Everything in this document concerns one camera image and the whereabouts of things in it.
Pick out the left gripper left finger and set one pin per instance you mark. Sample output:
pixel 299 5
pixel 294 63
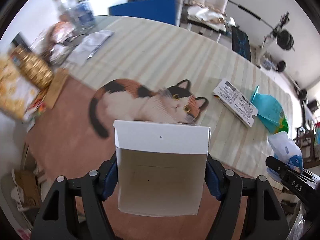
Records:
pixel 73 208

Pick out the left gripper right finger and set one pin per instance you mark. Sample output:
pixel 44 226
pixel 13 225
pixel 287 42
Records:
pixel 264 216

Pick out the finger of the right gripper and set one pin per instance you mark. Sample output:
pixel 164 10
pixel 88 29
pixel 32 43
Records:
pixel 304 185

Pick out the blue snack bag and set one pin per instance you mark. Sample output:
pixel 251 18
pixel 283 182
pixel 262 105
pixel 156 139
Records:
pixel 286 150

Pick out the green white medicine box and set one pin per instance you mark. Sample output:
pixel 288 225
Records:
pixel 161 167

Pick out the teal green plastic bag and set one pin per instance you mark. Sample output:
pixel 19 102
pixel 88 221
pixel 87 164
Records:
pixel 270 112

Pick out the white flat printed box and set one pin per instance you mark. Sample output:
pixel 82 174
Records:
pixel 236 102

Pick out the barbell with black plates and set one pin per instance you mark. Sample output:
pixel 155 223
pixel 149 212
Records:
pixel 278 33

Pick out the gold foil chocolates box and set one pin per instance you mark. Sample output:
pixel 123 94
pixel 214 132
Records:
pixel 35 69

